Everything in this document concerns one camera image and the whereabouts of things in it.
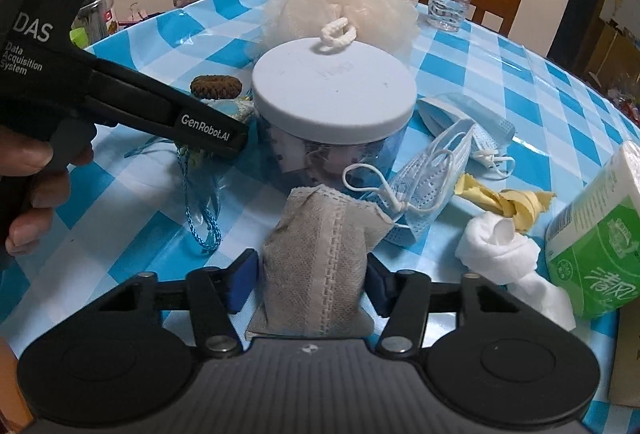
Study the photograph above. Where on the cardboard box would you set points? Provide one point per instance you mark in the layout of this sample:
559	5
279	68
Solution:
627	354

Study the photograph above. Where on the yellow cloth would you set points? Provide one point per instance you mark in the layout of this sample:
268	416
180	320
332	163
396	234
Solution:
520	209

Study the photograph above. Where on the white round object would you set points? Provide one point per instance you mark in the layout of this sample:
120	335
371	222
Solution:
332	83

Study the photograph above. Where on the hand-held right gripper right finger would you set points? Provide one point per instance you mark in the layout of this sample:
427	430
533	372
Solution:
377	286

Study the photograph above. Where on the glass jar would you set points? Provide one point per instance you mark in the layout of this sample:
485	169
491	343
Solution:
97	13

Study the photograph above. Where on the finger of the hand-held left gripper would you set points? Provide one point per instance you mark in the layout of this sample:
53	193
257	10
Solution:
200	121

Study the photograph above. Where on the person's left hand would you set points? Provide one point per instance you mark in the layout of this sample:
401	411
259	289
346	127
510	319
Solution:
45	194

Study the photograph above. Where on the grey fabric pouch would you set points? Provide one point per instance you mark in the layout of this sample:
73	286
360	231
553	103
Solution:
320	259

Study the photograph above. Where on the pile of cardboard boxes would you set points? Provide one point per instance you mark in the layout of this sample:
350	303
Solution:
610	53

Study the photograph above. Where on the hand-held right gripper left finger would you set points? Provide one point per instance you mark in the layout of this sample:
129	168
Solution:
242	281

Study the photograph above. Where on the blue face mask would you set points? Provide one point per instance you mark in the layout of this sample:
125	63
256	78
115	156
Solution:
465	113
425	179

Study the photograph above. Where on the green toilet paper roll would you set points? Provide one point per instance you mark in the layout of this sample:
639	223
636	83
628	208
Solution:
590	239

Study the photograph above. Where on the blue checked tablecloth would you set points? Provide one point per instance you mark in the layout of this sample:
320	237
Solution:
500	63

